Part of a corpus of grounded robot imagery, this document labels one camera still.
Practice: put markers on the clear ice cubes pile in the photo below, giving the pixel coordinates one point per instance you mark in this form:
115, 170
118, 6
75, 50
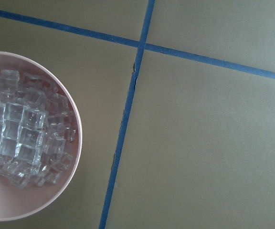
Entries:
37, 129

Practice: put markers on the pink bowl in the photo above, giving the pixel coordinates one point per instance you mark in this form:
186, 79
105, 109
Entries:
15, 203

